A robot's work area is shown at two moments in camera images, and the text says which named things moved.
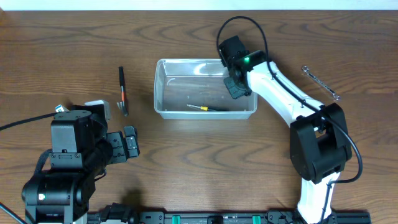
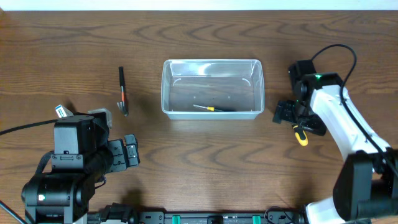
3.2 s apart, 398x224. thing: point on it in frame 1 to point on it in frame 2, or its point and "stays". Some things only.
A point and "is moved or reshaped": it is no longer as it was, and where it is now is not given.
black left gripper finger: [132, 147] to [132, 150]
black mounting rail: [124, 213] stays
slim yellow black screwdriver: [207, 109] is moved or reshaped
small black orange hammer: [122, 105] stays
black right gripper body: [235, 91] to [296, 113]
